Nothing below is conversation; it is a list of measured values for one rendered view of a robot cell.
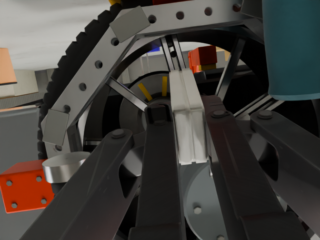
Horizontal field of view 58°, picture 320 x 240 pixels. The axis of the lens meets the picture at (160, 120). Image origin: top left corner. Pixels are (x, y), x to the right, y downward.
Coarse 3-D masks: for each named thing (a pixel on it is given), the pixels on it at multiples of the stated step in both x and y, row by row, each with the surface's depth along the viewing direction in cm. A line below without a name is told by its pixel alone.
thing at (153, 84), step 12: (144, 84) 102; (156, 84) 103; (168, 84) 103; (144, 96) 103; (156, 96) 103; (168, 96) 103; (120, 108) 104; (132, 108) 104; (120, 120) 104; (132, 120) 104; (144, 120) 100; (132, 132) 105
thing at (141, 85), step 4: (164, 76) 102; (164, 80) 102; (140, 84) 102; (164, 84) 102; (140, 88) 102; (144, 88) 102; (164, 88) 103; (144, 92) 103; (148, 92) 103; (164, 92) 103; (148, 96) 103
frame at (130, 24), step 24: (192, 0) 45; (216, 0) 45; (240, 0) 45; (120, 24) 45; (144, 24) 45; (168, 24) 45; (192, 24) 45; (216, 24) 46; (240, 24) 51; (96, 48) 45; (120, 48) 45; (96, 72) 46; (72, 96) 46; (48, 120) 47; (72, 120) 47; (48, 144) 48; (72, 144) 49
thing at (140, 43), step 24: (144, 48) 60; (168, 48) 56; (240, 48) 56; (264, 48) 56; (120, 72) 72; (264, 72) 71; (96, 96) 56; (264, 96) 58; (96, 120) 69; (312, 120) 59; (96, 144) 59
